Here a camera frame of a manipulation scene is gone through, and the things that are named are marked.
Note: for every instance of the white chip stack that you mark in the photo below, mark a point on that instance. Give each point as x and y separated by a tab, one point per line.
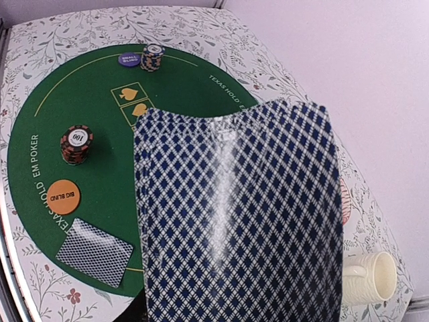
151	57

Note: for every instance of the blue round blind button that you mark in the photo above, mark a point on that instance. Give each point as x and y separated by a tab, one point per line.
129	59

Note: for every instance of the red chip stack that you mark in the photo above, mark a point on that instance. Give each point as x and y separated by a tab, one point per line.
75	144

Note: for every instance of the blue patterned dealt card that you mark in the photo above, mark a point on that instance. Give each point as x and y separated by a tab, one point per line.
95	253

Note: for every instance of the orange round blind button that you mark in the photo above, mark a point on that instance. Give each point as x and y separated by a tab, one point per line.
63	197

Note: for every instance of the red patterned small bowl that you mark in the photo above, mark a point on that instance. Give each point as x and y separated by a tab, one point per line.
346	202

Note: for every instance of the round green poker mat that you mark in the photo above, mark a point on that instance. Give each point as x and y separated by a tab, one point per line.
93	89

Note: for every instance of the cream ceramic mug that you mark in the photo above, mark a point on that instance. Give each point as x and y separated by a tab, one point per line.
368	278

